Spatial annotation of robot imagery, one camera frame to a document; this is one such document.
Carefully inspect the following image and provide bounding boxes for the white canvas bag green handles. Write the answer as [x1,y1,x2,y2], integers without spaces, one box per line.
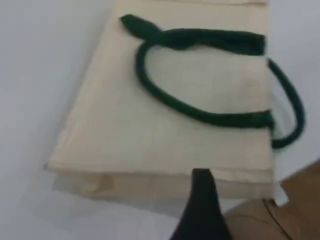
[44,0,306,208]

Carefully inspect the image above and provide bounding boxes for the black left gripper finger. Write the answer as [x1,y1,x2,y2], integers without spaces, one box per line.
[169,168,233,240]

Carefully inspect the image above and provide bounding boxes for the brown cardboard box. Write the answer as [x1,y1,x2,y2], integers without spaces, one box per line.
[224,157,320,240]

